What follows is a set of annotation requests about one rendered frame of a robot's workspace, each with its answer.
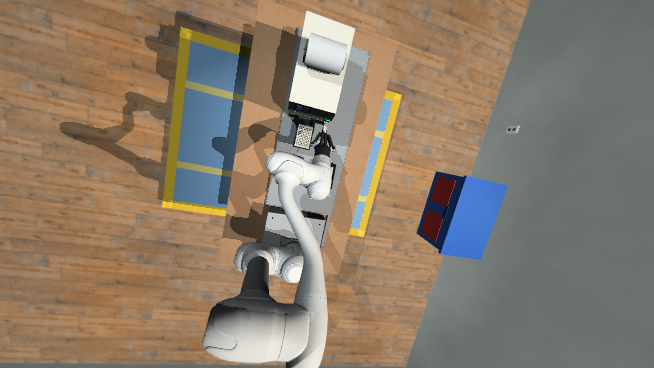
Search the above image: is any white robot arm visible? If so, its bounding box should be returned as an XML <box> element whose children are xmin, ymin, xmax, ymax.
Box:
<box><xmin>202</xmin><ymin>151</ymin><xmax>332</xmax><ymax>368</ymax></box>

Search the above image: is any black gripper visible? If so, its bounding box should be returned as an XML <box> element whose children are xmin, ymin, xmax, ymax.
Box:
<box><xmin>310</xmin><ymin>124</ymin><xmax>335</xmax><ymax>158</ymax></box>

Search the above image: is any white cylinder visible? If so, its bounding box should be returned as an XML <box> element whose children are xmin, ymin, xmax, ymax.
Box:
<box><xmin>304</xmin><ymin>32</ymin><xmax>348</xmax><ymax>76</ymax></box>

